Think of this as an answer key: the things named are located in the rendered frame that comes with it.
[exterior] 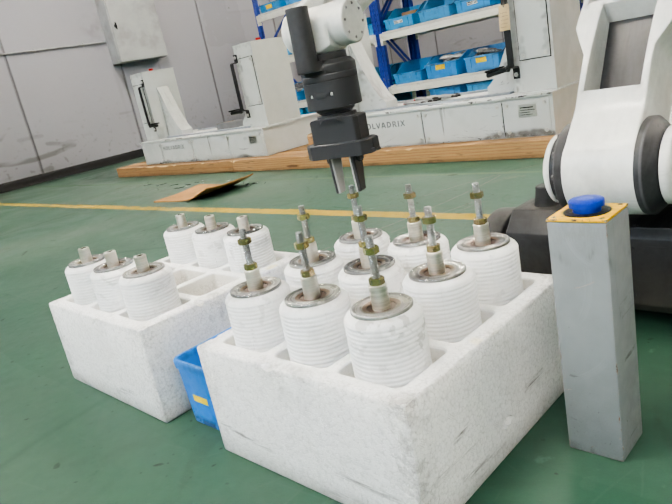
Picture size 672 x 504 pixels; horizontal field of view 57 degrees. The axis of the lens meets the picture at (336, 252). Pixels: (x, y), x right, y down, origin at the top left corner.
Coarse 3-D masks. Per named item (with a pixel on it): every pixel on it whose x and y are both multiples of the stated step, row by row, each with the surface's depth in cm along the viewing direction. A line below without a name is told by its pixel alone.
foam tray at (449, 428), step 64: (512, 320) 81; (256, 384) 84; (320, 384) 74; (448, 384) 71; (512, 384) 82; (256, 448) 90; (320, 448) 79; (384, 448) 70; (448, 448) 72; (512, 448) 83
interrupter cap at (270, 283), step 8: (264, 280) 92; (272, 280) 91; (280, 280) 90; (232, 288) 91; (240, 288) 91; (264, 288) 89; (272, 288) 87; (232, 296) 88; (240, 296) 87; (248, 296) 86; (256, 296) 86
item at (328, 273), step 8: (336, 256) 98; (288, 264) 99; (328, 264) 95; (336, 264) 95; (288, 272) 96; (296, 272) 95; (320, 272) 94; (328, 272) 94; (336, 272) 95; (288, 280) 97; (296, 280) 95; (320, 280) 94; (328, 280) 95; (336, 280) 95; (296, 288) 96
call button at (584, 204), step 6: (576, 198) 73; (582, 198) 73; (588, 198) 72; (594, 198) 72; (600, 198) 71; (570, 204) 72; (576, 204) 72; (582, 204) 71; (588, 204) 71; (594, 204) 71; (600, 204) 71; (576, 210) 72; (582, 210) 72; (588, 210) 71; (594, 210) 71; (600, 210) 72
